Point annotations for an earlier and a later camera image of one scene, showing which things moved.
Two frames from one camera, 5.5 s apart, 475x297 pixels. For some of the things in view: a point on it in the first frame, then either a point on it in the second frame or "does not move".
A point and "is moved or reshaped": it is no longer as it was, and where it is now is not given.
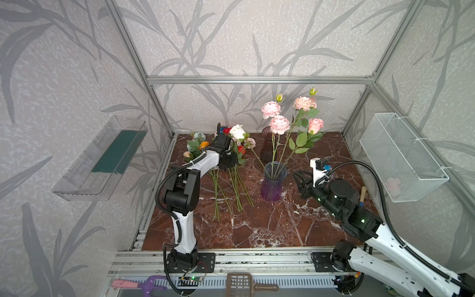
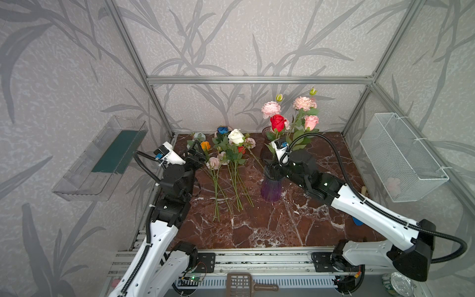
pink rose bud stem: (303, 142) is moved or reshaped
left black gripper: (228, 156) → (196, 158)
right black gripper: (306, 185) → (281, 168)
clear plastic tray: (99, 168) does not move
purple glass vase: (274, 172) does not move
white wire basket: (407, 170) does not move
